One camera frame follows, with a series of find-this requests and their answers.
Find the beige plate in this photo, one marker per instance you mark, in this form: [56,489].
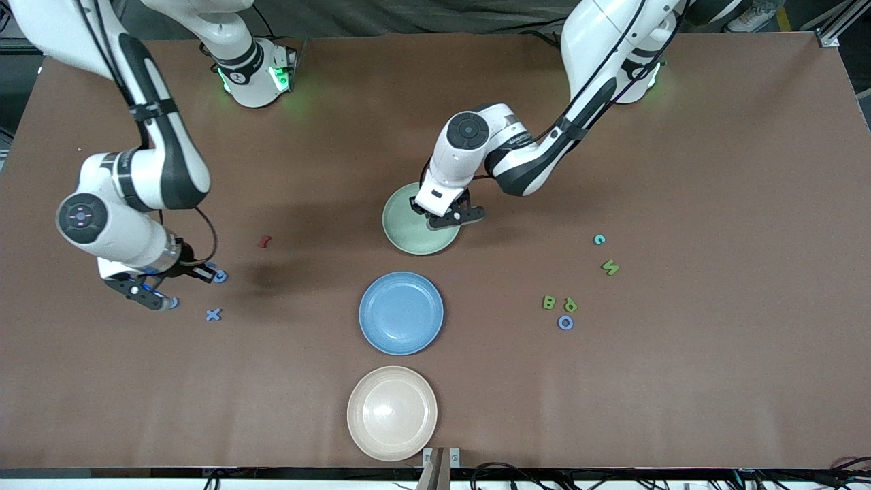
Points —
[392,414]

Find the green letter B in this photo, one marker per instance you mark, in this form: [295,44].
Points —
[545,302]

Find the blue plate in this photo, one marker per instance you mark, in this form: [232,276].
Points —
[401,313]

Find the green letter P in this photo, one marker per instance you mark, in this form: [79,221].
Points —
[573,303]

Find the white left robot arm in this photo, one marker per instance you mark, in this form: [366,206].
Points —
[469,156]

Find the blue letter X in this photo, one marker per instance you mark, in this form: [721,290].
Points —
[214,314]

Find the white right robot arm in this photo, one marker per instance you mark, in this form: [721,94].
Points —
[116,231]

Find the green plate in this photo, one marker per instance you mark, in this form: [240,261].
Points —
[408,235]

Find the green letter N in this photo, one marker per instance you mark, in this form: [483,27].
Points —
[610,267]

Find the grey fabric sheet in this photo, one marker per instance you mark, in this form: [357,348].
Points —
[408,13]

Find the aluminium camera post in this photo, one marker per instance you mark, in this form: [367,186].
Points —
[439,473]

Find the aluminium frame profile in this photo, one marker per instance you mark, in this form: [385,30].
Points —
[833,30]

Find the blue lowercase letter e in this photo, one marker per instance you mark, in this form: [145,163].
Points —
[220,277]

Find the blue letter O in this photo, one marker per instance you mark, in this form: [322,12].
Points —
[560,322]

